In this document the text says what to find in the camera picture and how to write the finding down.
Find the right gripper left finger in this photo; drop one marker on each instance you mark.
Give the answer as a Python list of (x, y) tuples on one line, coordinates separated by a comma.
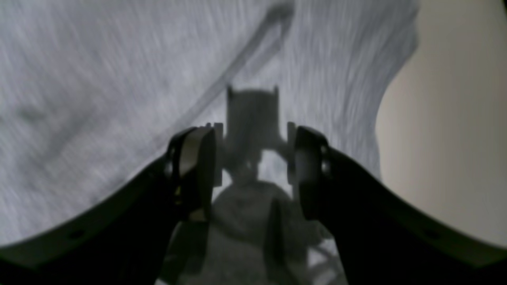
[(123, 240)]

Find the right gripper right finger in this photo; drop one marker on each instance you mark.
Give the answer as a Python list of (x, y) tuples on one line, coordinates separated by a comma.
[(380, 238)]

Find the grey T-shirt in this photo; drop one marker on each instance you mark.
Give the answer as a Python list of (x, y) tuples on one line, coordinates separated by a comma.
[(92, 91)]

